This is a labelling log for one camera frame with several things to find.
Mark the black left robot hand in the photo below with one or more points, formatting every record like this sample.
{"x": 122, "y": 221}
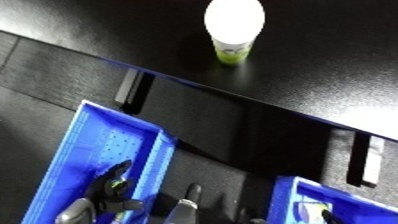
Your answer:
{"x": 106, "y": 193}

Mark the pale left robot arm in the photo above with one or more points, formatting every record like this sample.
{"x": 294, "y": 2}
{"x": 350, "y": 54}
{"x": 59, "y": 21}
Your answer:
{"x": 74, "y": 213}

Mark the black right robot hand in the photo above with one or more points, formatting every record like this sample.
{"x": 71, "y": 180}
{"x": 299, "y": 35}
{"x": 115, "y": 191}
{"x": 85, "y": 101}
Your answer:
{"x": 330, "y": 217}

